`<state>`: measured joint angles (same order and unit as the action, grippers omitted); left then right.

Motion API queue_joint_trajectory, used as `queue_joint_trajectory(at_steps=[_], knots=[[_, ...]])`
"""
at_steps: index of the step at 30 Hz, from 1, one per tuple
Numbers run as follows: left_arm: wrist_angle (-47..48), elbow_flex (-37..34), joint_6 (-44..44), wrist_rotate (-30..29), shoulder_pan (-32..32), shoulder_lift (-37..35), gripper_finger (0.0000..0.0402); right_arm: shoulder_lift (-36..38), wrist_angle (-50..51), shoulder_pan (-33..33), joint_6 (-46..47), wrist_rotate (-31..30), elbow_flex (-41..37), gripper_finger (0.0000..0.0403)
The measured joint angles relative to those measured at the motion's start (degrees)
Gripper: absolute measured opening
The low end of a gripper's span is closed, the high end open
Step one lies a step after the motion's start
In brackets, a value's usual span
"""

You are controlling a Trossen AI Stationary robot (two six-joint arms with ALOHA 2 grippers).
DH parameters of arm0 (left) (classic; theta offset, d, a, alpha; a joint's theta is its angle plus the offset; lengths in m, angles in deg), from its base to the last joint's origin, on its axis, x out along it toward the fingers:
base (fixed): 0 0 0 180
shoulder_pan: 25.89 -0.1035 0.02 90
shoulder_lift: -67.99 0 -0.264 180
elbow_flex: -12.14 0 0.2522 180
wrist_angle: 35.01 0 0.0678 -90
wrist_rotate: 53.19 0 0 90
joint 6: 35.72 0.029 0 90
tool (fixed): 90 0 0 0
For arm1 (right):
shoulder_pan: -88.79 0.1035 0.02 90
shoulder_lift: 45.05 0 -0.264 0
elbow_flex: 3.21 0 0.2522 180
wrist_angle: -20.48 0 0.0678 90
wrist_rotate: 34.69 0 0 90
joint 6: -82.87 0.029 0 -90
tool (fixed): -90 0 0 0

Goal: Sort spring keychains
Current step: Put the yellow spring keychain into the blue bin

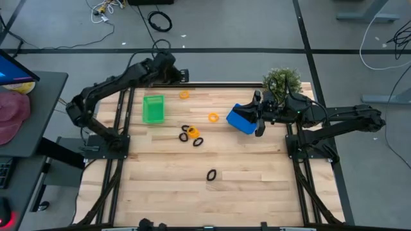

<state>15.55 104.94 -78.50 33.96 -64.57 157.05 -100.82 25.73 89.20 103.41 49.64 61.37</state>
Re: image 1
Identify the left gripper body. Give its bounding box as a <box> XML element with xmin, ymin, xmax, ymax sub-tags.
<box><xmin>153</xmin><ymin>51</ymin><xmax>182</xmax><ymax>85</ymax></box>

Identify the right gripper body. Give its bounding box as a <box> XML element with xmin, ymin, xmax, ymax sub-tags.
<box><xmin>252</xmin><ymin>90</ymin><xmax>292</xmax><ymax>138</ymax></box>

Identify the blue plastic basket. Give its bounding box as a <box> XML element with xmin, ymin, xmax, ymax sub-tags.
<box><xmin>225</xmin><ymin>103</ymin><xmax>259</xmax><ymax>135</ymax></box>

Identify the green potted plant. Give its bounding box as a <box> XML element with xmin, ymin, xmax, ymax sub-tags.
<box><xmin>262</xmin><ymin>67</ymin><xmax>303</xmax><ymax>99</ymax></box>

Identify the green plastic basket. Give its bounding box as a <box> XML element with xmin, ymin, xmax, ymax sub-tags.
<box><xmin>142</xmin><ymin>94</ymin><xmax>166</xmax><ymax>124</ymax></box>

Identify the black box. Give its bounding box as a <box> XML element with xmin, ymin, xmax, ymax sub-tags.
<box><xmin>127</xmin><ymin>0</ymin><xmax>175</xmax><ymax>6</ymax></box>

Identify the grey table foot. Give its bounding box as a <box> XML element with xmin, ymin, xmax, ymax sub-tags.
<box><xmin>362</xmin><ymin>86</ymin><xmax>411</xmax><ymax>105</ymax></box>

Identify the black desk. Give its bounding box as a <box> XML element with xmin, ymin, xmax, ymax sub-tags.
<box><xmin>0</xmin><ymin>71</ymin><xmax>69</xmax><ymax>158</ymax></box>

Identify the grey table leg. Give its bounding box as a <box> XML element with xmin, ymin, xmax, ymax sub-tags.
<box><xmin>336</xmin><ymin>0</ymin><xmax>401</xmax><ymax>23</ymax></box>

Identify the yellow bowl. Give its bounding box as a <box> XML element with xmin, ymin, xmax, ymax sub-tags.
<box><xmin>2</xmin><ymin>81</ymin><xmax>36</xmax><ymax>95</ymax></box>

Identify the computer monitor with blue screen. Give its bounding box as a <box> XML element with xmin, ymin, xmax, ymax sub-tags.
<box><xmin>0</xmin><ymin>48</ymin><xmax>41</xmax><ymax>87</ymax></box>

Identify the pink cap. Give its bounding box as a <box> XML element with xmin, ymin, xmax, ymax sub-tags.
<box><xmin>0</xmin><ymin>90</ymin><xmax>31</xmax><ymax>146</ymax></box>

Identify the dark low desk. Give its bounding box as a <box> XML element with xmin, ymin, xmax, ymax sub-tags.
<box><xmin>0</xmin><ymin>136</ymin><xmax>86</xmax><ymax>231</ymax></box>

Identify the black keyboard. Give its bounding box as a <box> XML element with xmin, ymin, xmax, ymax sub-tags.
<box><xmin>0</xmin><ymin>157</ymin><xmax>15</xmax><ymax>190</ymax></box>

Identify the black computer mouse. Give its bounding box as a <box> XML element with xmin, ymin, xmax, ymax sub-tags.
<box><xmin>0</xmin><ymin>196</ymin><xmax>17</xmax><ymax>229</ymax></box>

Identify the black aluminium rig frame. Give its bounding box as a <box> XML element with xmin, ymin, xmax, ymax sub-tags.
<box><xmin>73</xmin><ymin>76</ymin><xmax>346</xmax><ymax>231</ymax></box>

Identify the thin black floor cable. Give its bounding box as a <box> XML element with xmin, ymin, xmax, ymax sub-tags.
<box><xmin>383</xmin><ymin>65</ymin><xmax>411</xmax><ymax>170</ymax></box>
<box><xmin>136</xmin><ymin>4</ymin><xmax>159</xmax><ymax>49</ymax></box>
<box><xmin>0</xmin><ymin>14</ymin><xmax>116</xmax><ymax>51</ymax></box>

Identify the coiled black cable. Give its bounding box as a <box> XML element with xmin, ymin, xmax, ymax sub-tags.
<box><xmin>147</xmin><ymin>11</ymin><xmax>173</xmax><ymax>33</ymax></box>

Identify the white and yellow cable bundle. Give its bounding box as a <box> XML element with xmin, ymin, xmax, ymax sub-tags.
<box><xmin>85</xmin><ymin>0</ymin><xmax>126</xmax><ymax>24</ymax></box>

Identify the long white cable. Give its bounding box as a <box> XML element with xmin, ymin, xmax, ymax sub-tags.
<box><xmin>359</xmin><ymin>12</ymin><xmax>411</xmax><ymax>71</ymax></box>

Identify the black cable bundle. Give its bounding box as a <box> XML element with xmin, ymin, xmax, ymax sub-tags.
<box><xmin>387</xmin><ymin>19</ymin><xmax>411</xmax><ymax>60</ymax></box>

